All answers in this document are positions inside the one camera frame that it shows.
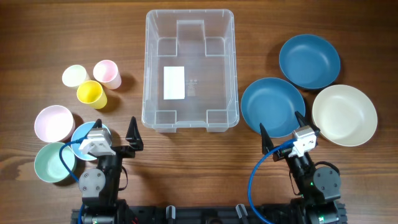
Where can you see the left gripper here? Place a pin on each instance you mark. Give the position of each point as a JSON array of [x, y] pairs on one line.
[[135, 141]]

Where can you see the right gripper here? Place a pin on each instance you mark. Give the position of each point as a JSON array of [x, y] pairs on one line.
[[268, 143]]

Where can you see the dark blue bowl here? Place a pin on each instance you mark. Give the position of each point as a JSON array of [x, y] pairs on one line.
[[309, 61], [272, 102]]

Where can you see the light blue small bowl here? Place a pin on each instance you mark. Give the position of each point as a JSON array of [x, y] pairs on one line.
[[79, 133]]

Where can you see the yellow cup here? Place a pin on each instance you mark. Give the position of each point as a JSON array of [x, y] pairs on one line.
[[92, 94]]

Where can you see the pink cup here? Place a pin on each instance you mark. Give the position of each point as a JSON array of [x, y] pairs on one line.
[[107, 73]]

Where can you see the pale green cup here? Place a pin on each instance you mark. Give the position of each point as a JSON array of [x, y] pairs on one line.
[[74, 76]]

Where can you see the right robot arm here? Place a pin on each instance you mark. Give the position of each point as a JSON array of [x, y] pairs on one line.
[[318, 183]]

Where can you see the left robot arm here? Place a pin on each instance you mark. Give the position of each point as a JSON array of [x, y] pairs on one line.
[[100, 186]]

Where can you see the white label in container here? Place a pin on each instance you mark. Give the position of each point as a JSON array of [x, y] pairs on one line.
[[174, 83]]

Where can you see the clear plastic storage container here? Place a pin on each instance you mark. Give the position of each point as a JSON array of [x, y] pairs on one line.
[[203, 42]]

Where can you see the pink small bowl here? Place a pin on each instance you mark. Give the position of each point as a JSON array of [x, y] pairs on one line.
[[54, 124]]

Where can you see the mint green small bowl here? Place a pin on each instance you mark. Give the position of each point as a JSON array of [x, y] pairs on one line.
[[48, 166]]

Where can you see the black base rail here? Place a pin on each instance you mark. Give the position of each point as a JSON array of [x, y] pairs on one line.
[[205, 214]]

